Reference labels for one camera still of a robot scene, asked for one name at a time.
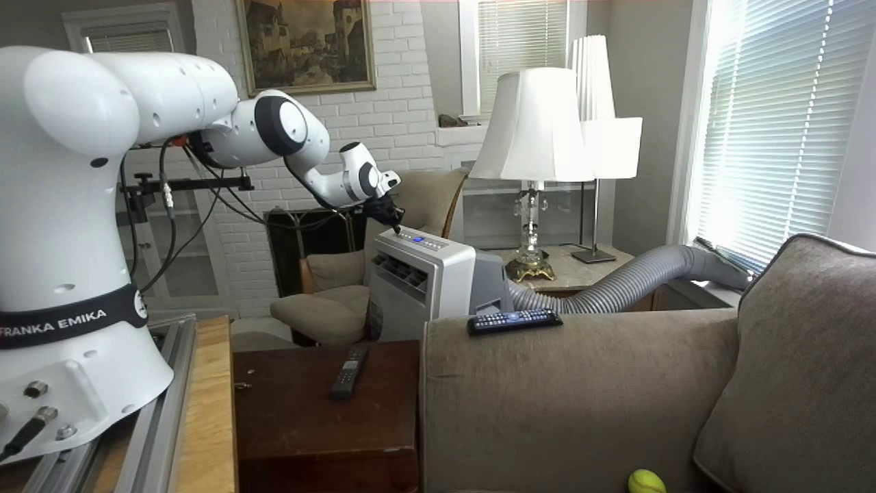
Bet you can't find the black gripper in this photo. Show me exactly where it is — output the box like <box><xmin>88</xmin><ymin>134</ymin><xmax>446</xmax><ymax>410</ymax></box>
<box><xmin>362</xmin><ymin>185</ymin><xmax>409</xmax><ymax>237</ymax></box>

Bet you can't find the lamp with pleated white shade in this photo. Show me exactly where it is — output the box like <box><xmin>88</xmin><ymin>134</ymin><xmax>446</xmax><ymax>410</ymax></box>
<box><xmin>469</xmin><ymin>66</ymin><xmax>598</xmax><ymax>285</ymax></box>

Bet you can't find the framed painting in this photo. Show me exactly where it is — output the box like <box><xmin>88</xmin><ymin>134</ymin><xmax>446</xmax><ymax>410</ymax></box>
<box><xmin>232</xmin><ymin>0</ymin><xmax>377</xmax><ymax>99</ymax></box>

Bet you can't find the black fireplace screen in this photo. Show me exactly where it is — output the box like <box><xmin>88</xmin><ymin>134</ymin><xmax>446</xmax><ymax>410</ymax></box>
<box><xmin>262</xmin><ymin>202</ymin><xmax>373</xmax><ymax>297</ymax></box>

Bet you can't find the yellow tennis ball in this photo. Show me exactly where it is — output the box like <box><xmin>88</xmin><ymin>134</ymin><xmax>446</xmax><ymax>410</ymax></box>
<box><xmin>625</xmin><ymin>465</ymin><xmax>669</xmax><ymax>493</ymax></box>

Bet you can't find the grey flexible exhaust hose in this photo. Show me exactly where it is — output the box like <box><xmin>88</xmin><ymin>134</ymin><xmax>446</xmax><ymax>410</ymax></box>
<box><xmin>473</xmin><ymin>240</ymin><xmax>762</xmax><ymax>318</ymax></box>

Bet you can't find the tall lamp with white shade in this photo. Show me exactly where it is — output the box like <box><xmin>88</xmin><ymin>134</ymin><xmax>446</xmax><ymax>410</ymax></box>
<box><xmin>570</xmin><ymin>33</ymin><xmax>645</xmax><ymax>267</ymax></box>

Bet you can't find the beige armchair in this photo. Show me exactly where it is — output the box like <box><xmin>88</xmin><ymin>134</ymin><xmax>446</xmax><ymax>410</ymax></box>
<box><xmin>268</xmin><ymin>165</ymin><xmax>473</xmax><ymax>347</ymax></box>

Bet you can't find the narrow white window blind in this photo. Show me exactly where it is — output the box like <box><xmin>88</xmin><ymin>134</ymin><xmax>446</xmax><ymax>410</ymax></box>
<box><xmin>695</xmin><ymin>0</ymin><xmax>876</xmax><ymax>270</ymax></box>

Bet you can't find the aluminium rail frame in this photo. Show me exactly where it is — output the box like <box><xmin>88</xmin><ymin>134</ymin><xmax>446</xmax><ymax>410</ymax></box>
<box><xmin>17</xmin><ymin>310</ymin><xmax>201</xmax><ymax>493</ymax></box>

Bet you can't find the white built-in shelf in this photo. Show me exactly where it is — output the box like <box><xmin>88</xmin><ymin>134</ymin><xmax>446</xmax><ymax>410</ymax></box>
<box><xmin>57</xmin><ymin>0</ymin><xmax>228</xmax><ymax>310</ymax></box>

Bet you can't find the black camera cable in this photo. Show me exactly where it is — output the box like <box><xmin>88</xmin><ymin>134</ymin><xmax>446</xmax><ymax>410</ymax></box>
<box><xmin>135</xmin><ymin>185</ymin><xmax>228</xmax><ymax>296</ymax></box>

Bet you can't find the beige lamp table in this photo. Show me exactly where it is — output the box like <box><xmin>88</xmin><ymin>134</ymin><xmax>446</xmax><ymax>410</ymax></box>
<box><xmin>481</xmin><ymin>243</ymin><xmax>640</xmax><ymax>296</ymax></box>

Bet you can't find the dark wooden side table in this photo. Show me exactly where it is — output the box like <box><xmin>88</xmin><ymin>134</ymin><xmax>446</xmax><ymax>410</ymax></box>
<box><xmin>229</xmin><ymin>336</ymin><xmax>425</xmax><ymax>493</ymax></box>

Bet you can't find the light wooden table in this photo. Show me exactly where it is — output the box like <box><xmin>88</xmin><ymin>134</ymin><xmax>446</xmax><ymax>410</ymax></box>
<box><xmin>90</xmin><ymin>313</ymin><xmax>240</xmax><ymax>493</ymax></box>

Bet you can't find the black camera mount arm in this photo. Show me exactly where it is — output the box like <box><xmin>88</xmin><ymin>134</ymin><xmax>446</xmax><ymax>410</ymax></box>
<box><xmin>117</xmin><ymin>167</ymin><xmax>258</xmax><ymax>218</ymax></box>

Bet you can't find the black remote with blue buttons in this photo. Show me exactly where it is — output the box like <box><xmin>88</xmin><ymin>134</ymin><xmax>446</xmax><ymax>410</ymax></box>
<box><xmin>466</xmin><ymin>307</ymin><xmax>566</xmax><ymax>336</ymax></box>

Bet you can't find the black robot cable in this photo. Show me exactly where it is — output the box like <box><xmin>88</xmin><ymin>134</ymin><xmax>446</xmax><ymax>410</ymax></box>
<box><xmin>179</xmin><ymin>139</ymin><xmax>276</xmax><ymax>229</ymax></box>

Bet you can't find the beige fabric sofa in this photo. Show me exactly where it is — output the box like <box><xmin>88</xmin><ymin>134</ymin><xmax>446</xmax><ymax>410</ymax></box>
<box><xmin>418</xmin><ymin>229</ymin><xmax>876</xmax><ymax>493</ymax></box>

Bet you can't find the black remote with white buttons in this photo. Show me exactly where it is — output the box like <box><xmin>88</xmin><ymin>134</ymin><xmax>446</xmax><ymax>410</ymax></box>
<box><xmin>327</xmin><ymin>343</ymin><xmax>373</xmax><ymax>403</ymax></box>

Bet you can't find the white portable air cooler unit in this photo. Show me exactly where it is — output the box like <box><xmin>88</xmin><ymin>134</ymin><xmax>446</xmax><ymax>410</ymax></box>
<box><xmin>365</xmin><ymin>221</ymin><xmax>478</xmax><ymax>344</ymax></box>

